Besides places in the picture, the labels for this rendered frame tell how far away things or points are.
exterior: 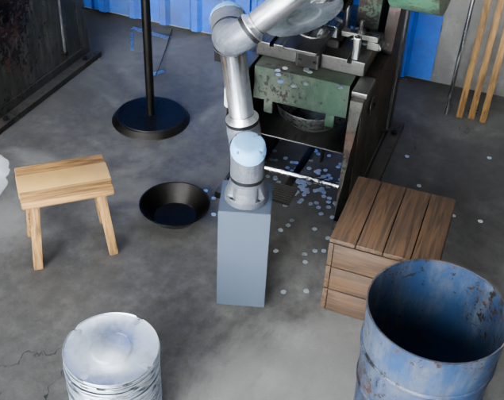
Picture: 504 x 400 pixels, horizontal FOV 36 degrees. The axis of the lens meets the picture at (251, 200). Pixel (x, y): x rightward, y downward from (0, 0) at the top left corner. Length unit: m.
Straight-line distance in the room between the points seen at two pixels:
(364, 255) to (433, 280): 0.29
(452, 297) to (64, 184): 1.46
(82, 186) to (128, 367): 0.86
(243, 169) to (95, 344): 0.73
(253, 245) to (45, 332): 0.81
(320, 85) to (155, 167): 0.96
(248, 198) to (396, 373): 0.77
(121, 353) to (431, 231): 1.16
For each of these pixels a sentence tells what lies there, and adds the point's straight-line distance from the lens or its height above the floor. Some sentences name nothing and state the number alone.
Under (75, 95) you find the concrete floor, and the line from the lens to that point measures 4.16.
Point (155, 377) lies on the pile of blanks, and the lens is 2.40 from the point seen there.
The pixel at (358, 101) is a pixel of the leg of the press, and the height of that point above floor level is 0.62.
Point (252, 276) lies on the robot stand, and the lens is 2.79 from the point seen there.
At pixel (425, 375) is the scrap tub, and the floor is 0.41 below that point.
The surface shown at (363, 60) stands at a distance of 3.03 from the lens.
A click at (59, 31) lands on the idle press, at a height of 0.26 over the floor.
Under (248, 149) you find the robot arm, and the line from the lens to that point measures 2.51.
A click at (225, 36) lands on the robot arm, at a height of 1.06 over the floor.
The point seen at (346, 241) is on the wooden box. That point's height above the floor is 0.35.
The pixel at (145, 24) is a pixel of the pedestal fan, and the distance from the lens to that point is 3.65.
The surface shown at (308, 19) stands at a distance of 2.82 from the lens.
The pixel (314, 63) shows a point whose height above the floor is 0.68.
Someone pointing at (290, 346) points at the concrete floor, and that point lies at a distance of 2.78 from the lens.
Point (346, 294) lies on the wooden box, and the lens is 2.83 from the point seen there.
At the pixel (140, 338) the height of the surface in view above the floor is 0.28.
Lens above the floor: 2.09
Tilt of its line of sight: 38 degrees down
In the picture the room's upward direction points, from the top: 3 degrees clockwise
